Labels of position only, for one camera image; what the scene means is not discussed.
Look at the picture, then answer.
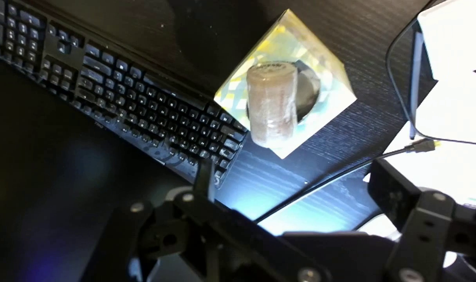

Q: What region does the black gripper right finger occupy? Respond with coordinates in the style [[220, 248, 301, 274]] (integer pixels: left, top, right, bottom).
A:
[[367, 157, 476, 282]]

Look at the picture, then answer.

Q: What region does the clear plastic-wrapped roll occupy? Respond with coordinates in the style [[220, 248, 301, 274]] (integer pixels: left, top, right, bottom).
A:
[[245, 61, 301, 147]]

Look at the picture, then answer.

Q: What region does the pale green tissue box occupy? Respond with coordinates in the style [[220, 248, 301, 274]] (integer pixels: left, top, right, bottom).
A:
[[212, 6, 359, 162]]

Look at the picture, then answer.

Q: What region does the white booklet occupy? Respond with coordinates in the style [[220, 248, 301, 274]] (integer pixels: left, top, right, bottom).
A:
[[361, 138, 476, 232]]

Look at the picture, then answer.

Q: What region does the white paper sheet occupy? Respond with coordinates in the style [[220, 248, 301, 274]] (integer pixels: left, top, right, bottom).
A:
[[415, 0, 476, 143]]

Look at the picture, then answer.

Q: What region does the black keyboard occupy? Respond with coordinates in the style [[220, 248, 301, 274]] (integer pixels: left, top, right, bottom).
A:
[[0, 0, 248, 185]]

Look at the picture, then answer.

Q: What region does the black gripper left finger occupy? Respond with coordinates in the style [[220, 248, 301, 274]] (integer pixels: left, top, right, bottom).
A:
[[80, 157, 325, 282]]

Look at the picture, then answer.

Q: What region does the white paper stack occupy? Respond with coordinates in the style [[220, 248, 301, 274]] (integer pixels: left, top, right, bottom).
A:
[[384, 17, 476, 158]]

